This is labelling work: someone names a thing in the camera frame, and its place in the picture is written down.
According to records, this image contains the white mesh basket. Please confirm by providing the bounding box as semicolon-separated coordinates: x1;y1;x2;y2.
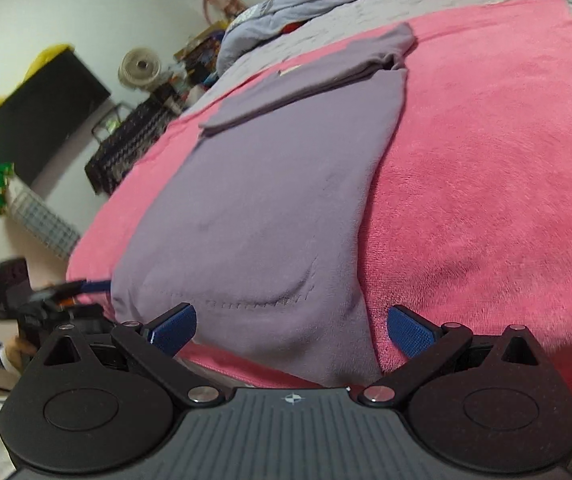
8;187;82;261

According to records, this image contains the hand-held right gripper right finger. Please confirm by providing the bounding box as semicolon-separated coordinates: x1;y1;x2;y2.
358;302;547;407

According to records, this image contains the black flat screen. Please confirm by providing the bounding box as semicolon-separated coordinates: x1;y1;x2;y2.
0;47;111;186

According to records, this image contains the lavender leaf-print quilt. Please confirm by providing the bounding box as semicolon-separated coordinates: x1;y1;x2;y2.
216;0;497;73

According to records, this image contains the grey bow-print bedsheet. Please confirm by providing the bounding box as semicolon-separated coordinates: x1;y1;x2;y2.
178;0;572;118

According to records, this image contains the pile of colourful boxes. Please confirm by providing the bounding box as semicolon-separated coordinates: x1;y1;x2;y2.
173;20;227;91

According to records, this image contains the white round fan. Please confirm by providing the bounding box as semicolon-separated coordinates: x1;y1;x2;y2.
118;47;163;92

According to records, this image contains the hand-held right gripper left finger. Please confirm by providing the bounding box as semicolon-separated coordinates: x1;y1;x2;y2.
33;301;227;407

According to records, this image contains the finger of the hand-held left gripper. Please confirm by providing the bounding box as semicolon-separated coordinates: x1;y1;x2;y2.
36;277;112;307

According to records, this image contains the yellow cover cloth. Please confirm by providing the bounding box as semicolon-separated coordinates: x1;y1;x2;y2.
0;42;74;151

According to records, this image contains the purple long-sleeve shirt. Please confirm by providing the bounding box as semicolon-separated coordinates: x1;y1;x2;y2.
108;21;417;388

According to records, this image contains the pink fleece blanket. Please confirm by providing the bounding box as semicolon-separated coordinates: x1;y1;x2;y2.
66;0;572;408

